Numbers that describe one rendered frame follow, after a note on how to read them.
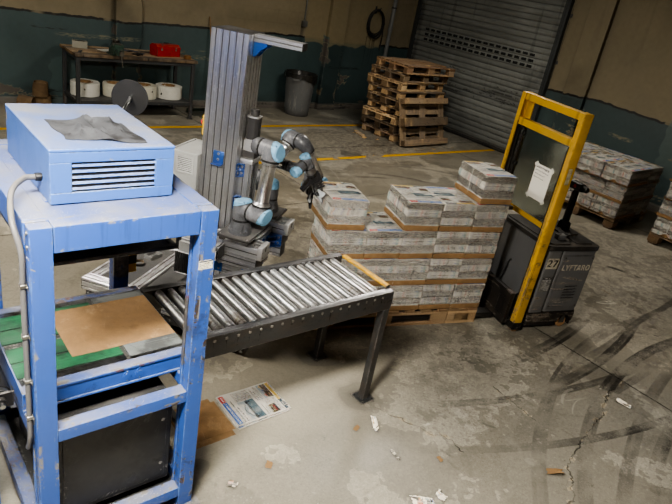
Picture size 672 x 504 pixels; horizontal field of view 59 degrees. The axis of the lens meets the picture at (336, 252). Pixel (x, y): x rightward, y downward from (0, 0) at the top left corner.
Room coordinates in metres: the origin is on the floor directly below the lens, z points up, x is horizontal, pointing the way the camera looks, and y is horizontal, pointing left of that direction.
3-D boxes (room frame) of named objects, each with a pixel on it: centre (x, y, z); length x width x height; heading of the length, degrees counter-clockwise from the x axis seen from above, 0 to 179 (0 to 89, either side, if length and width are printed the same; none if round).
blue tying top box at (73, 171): (2.24, 1.04, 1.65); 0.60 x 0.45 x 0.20; 43
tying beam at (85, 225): (2.24, 1.04, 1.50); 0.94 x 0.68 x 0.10; 43
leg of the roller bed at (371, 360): (3.19, -0.35, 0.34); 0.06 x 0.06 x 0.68; 43
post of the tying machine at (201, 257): (2.13, 0.52, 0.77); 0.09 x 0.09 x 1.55; 43
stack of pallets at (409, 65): (11.07, -0.73, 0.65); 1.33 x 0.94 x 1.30; 137
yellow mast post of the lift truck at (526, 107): (5.06, -1.31, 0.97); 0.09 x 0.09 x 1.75; 25
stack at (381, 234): (4.28, -0.39, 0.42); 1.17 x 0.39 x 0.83; 115
